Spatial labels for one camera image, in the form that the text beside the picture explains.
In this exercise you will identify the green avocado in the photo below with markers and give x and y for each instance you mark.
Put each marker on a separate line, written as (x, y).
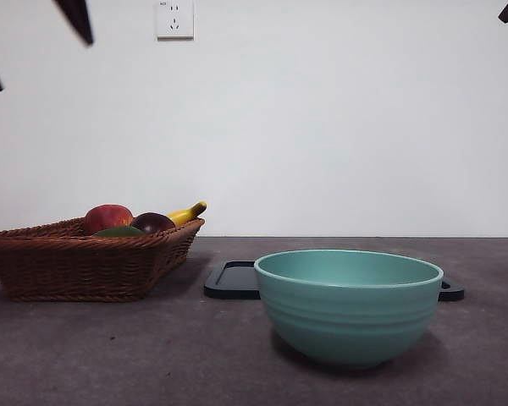
(120, 232)

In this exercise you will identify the teal ribbed bowl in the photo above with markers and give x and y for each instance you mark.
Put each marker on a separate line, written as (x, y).
(347, 321)

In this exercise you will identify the red apple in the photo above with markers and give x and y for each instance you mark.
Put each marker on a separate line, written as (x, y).
(108, 217)

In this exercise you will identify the brown wicker basket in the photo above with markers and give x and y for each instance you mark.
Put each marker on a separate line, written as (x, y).
(76, 266)

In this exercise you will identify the dark purple round fruit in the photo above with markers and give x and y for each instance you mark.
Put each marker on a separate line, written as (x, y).
(154, 222)

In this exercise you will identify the yellow banana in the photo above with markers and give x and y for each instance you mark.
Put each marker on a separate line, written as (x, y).
(186, 213)

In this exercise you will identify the black rectangular tray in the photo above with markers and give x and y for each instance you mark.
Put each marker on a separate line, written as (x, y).
(230, 283)

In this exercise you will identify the white wall socket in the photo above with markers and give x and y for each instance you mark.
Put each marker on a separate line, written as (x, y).
(175, 21)

